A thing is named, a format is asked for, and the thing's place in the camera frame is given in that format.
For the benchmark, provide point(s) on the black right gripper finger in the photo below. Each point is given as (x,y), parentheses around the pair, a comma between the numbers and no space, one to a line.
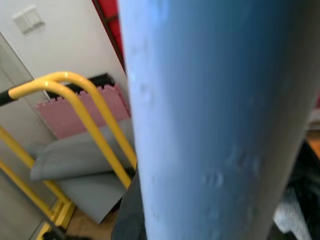
(131,220)

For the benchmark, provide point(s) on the grey rolled yoga mat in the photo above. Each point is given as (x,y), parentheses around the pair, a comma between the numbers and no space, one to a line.
(75,160)

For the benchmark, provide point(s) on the pink foam puzzle mat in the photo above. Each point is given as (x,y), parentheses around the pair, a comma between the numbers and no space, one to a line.
(62,122)

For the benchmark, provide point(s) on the black foam puzzle mat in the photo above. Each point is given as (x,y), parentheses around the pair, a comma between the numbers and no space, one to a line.
(105,78)

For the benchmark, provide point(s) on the clear plastic sheet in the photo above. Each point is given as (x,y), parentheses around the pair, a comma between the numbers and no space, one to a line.
(292,217)

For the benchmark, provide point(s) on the black garbage bag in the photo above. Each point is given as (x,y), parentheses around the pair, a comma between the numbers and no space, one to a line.
(310,175)

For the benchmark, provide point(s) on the folded red plastic table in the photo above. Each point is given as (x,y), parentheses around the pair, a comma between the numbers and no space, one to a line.
(117,32)

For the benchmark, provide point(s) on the yellow metal dip bar frame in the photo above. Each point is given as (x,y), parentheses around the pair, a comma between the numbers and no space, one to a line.
(62,76)

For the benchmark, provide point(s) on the white light switch plate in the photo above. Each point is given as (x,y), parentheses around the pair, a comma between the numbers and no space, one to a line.
(27,18)

